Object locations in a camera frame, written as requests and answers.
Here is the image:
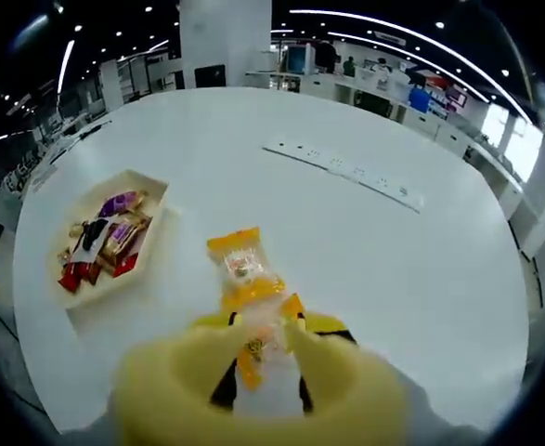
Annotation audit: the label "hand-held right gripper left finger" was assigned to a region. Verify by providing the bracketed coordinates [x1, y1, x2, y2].
[60, 311, 241, 446]

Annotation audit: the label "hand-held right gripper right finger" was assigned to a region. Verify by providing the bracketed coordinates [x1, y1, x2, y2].
[297, 311, 487, 446]

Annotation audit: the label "yellow food tongs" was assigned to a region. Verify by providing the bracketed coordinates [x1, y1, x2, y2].
[111, 311, 410, 446]

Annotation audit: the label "long red food bar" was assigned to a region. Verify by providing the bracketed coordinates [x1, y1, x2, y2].
[58, 259, 101, 294]

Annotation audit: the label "beige hexagonal container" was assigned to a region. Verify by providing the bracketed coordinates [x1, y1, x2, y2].
[46, 169, 180, 310]

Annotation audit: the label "orange clear food packet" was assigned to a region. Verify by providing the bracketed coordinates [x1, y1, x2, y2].
[205, 226, 308, 417]

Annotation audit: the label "small red food packet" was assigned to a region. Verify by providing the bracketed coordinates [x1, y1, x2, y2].
[112, 253, 139, 279]

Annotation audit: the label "pile of assorted snack packets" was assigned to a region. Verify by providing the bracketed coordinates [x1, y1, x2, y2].
[57, 190, 153, 294]

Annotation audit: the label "table socket strip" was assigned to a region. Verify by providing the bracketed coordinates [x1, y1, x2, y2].
[262, 138, 425, 215]

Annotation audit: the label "small black tool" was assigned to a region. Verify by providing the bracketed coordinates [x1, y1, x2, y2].
[79, 121, 113, 139]

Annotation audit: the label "blue box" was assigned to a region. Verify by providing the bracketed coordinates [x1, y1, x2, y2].
[409, 87, 431, 112]

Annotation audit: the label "light blue display panel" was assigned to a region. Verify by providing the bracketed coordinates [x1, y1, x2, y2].
[285, 44, 313, 75]

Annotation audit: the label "white pillar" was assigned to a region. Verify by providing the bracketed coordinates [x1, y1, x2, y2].
[180, 0, 272, 89]

